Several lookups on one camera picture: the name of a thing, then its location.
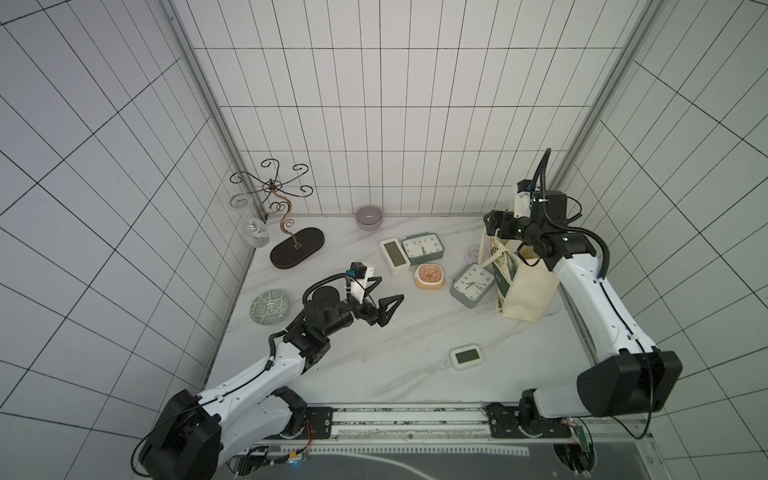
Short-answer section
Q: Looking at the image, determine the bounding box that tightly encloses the green patterned coaster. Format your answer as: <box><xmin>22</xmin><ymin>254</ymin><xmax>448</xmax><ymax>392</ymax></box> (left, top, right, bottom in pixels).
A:
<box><xmin>249</xmin><ymin>289</ymin><xmax>290</xmax><ymax>326</ymax></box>

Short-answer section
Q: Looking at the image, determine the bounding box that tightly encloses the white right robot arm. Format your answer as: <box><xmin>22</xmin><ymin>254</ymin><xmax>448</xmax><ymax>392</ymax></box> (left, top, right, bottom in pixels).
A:
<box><xmin>483</xmin><ymin>191</ymin><xmax>683</xmax><ymax>434</ymax></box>

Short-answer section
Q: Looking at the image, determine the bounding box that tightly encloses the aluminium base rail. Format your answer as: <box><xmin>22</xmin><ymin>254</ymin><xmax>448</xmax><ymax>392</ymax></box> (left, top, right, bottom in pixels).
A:
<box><xmin>220</xmin><ymin>403</ymin><xmax>652</xmax><ymax>462</ymax></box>

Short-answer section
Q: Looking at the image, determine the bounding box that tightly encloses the lilac round alarm clock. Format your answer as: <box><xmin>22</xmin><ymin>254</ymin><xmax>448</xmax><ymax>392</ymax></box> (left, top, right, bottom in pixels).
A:
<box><xmin>464</xmin><ymin>244</ymin><xmax>480</xmax><ymax>265</ymax></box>

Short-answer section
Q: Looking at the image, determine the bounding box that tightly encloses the green rectangular alarm clock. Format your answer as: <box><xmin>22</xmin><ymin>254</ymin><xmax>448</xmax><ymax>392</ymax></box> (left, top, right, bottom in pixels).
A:
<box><xmin>401</xmin><ymin>232</ymin><xmax>445</xmax><ymax>265</ymax></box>

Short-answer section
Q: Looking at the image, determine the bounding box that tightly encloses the purple ceramic bowl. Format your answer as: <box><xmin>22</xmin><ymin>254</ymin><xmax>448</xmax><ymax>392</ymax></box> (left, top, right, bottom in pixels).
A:
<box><xmin>355</xmin><ymin>205</ymin><xmax>384</xmax><ymax>231</ymax></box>

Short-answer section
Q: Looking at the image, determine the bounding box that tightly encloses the white digital thermometer clock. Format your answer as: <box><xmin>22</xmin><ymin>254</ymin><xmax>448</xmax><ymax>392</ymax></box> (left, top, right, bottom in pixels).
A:
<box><xmin>449</xmin><ymin>344</ymin><xmax>484</xmax><ymax>370</ymax></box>

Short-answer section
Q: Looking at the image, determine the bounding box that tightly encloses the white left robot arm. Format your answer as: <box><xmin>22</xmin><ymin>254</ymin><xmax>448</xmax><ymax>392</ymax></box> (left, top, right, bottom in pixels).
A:
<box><xmin>129</xmin><ymin>285</ymin><xmax>405</xmax><ymax>479</ymax></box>

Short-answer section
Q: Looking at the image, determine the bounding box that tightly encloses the grey square alarm clock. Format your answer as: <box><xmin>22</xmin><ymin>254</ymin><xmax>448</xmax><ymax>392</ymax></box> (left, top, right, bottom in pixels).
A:
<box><xmin>449</xmin><ymin>264</ymin><xmax>495</xmax><ymax>309</ymax></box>

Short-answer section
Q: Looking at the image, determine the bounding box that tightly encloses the orange rounded alarm clock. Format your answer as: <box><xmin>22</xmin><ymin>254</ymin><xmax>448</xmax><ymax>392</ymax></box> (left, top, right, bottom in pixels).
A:
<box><xmin>414</xmin><ymin>263</ymin><xmax>445</xmax><ymax>290</ymax></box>

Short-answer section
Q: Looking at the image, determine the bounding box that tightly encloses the cream canvas floral tote bag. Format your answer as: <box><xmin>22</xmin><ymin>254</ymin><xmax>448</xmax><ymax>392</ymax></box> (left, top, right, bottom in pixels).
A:
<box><xmin>478</xmin><ymin>233</ymin><xmax>559</xmax><ymax>323</ymax></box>

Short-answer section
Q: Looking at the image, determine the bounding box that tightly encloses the metal jewelry tree stand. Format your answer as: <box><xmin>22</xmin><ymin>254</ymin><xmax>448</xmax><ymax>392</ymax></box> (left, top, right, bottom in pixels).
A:
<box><xmin>229</xmin><ymin>158</ymin><xmax>325</xmax><ymax>270</ymax></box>

